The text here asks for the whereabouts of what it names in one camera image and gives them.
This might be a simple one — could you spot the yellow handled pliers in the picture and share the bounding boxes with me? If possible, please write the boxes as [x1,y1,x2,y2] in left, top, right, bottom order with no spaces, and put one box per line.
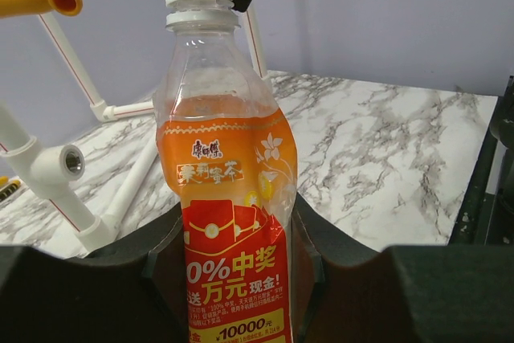
[0,176,21,202]

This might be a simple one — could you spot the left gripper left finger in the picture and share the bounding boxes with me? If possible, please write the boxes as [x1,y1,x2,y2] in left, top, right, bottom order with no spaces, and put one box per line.
[1,208,188,342]

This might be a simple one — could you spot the white PVC pipe frame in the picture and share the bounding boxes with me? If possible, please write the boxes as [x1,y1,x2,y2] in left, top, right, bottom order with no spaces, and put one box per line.
[0,0,270,259]

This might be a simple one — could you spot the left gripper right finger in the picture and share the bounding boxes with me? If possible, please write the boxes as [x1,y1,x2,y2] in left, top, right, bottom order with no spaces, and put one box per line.
[291,197,513,342]

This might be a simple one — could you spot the orange label tea bottle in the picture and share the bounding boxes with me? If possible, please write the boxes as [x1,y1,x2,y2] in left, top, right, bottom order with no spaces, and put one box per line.
[153,0,297,342]

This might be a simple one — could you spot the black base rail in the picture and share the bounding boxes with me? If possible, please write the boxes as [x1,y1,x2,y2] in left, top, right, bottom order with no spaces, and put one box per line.
[448,78,513,247]

